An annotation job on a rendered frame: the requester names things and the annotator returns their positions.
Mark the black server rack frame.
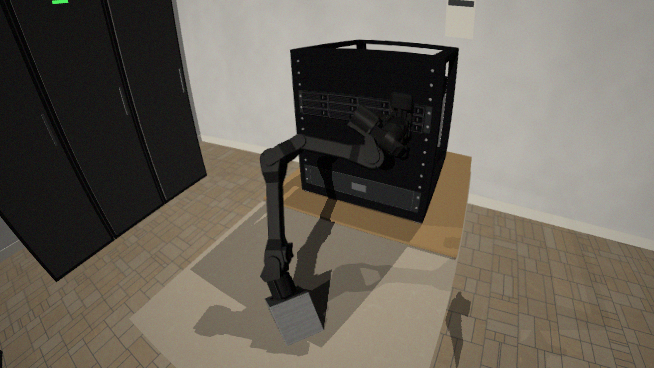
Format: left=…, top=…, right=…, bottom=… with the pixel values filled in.
left=290, top=40, right=459, bottom=224

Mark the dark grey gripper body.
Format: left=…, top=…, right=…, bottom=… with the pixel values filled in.
left=383, top=92, right=413, bottom=158

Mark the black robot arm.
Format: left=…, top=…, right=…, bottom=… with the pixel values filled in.
left=260, top=105, right=404, bottom=301

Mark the light brown wooden board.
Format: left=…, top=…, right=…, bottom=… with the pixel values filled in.
left=283, top=151, right=472, bottom=258

